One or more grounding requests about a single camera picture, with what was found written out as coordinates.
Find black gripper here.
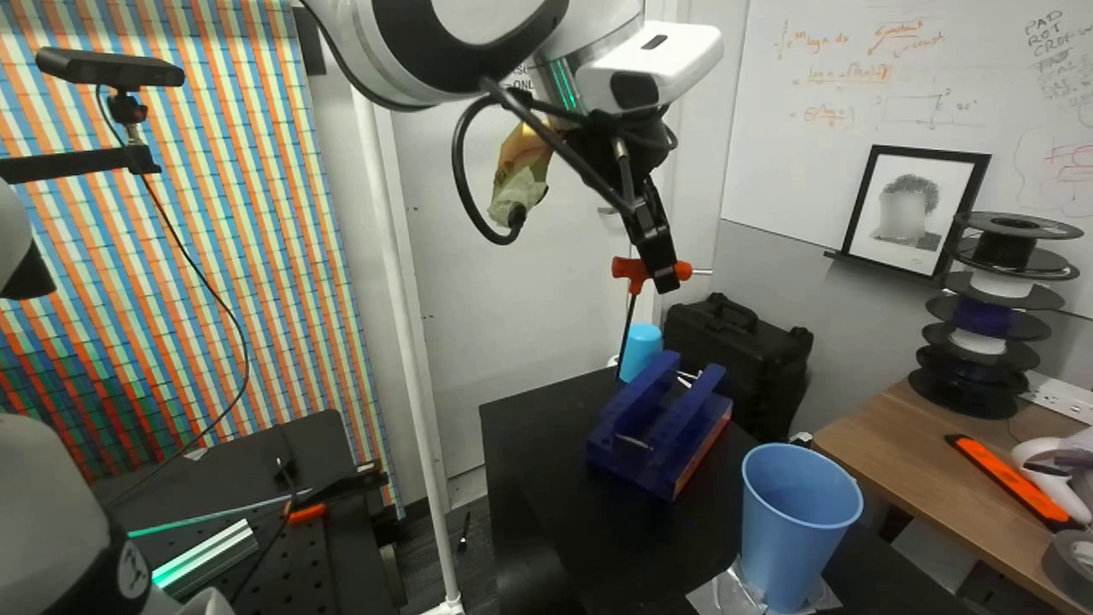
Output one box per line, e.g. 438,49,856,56
558,101,688,296

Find upturned light blue cup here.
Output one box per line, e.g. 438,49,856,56
617,317,670,391

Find blue toolbox with orange base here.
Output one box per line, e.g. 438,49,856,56
582,350,736,505

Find upright blue plastic cup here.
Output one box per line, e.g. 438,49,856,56
736,441,869,615

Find beige wrist attachment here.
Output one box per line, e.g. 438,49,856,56
484,117,565,232

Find black hard carrying case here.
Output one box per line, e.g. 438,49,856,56
660,289,816,448

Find black framed portrait picture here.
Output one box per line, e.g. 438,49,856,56
836,141,993,285

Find thin white stand pole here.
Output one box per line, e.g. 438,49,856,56
305,66,467,615

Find black work table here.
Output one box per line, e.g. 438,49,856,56
473,363,985,615

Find purple filament spool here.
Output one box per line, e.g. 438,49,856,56
919,300,1054,345

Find white filament spool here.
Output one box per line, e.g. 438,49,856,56
915,327,1044,371
922,269,1068,314

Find empty black filament spool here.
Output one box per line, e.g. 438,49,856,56
951,207,1086,285

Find silver tape patch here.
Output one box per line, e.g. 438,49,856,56
684,565,847,615

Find wooden desk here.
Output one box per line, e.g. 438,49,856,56
809,376,1093,615

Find striped window blind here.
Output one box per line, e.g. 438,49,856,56
0,0,397,510

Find orange utility knife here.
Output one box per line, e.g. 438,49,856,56
941,432,1079,534

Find white power strip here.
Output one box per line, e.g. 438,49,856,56
1023,371,1093,426

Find white plastic device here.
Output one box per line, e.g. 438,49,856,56
1007,424,1093,497

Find black breadboard platform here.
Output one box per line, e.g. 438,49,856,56
84,408,403,615

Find shiny aluminium bar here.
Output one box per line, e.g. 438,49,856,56
124,492,297,599

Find grey tape roll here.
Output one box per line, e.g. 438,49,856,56
1040,527,1093,608

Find grey rounded machine housing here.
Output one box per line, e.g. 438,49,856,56
0,408,155,615

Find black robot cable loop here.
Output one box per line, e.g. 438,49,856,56
447,73,641,249

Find large wall whiteboard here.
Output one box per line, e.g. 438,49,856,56
717,0,1093,265

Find black tool with orange handle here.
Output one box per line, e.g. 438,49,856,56
280,459,394,534

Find thin black camera cable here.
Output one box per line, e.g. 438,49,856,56
98,87,257,460

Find black bar camera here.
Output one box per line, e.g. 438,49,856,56
29,44,189,93

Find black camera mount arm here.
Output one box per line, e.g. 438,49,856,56
0,141,163,187

